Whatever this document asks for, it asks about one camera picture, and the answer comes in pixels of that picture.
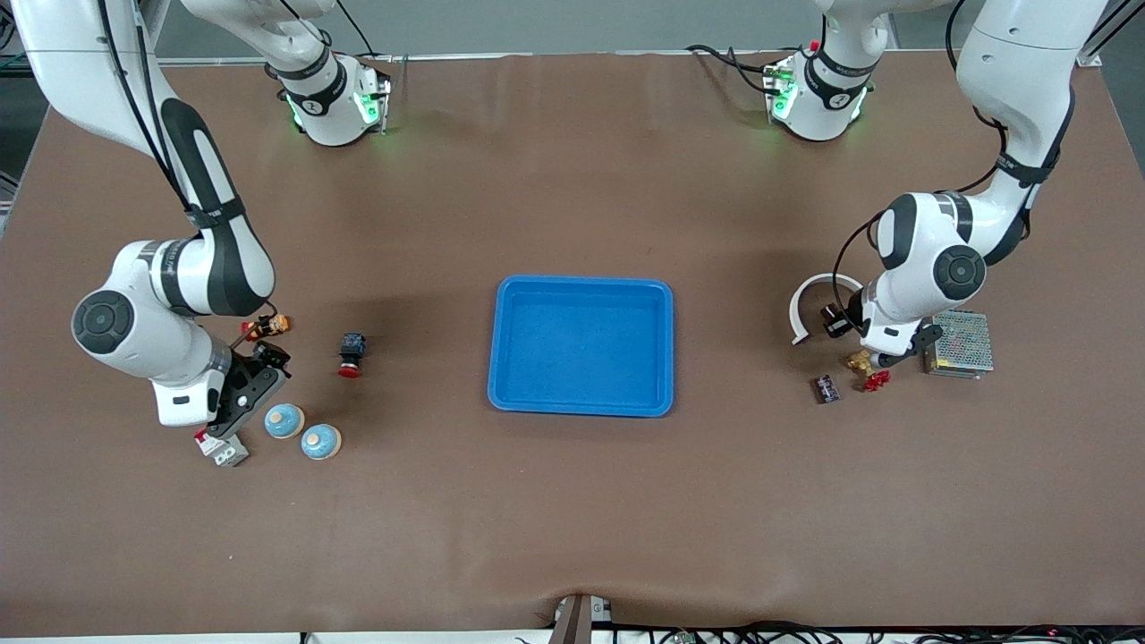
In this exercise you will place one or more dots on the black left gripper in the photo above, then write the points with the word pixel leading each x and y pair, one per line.
pixel 854 314

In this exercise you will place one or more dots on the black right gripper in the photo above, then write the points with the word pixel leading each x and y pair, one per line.
pixel 253 365

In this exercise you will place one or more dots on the dark brown relay block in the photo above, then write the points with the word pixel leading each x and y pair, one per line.
pixel 829 320

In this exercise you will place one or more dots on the blue dome bell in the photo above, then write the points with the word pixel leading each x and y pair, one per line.
pixel 284 421
pixel 320 442

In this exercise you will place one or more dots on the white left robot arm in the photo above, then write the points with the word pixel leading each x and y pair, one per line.
pixel 1020 72

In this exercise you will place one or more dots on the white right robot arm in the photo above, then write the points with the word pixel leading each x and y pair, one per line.
pixel 143 331

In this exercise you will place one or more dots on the blue plastic tray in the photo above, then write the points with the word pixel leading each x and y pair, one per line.
pixel 581 349

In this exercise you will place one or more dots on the orange red emergency button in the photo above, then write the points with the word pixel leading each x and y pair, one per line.
pixel 268 326

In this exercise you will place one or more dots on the white curved plastic clip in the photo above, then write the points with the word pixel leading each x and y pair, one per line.
pixel 805 293

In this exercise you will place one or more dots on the black red push button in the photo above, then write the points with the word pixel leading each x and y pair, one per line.
pixel 351 353

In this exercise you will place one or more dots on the white red circuit breaker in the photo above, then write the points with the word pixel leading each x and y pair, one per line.
pixel 228 454

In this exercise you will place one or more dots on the metal mesh power supply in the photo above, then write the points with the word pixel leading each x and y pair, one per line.
pixel 966 344

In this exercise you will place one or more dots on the brown table mat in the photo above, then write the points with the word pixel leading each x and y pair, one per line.
pixel 572 501

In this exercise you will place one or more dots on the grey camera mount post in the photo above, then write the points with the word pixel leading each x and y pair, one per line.
pixel 572 622

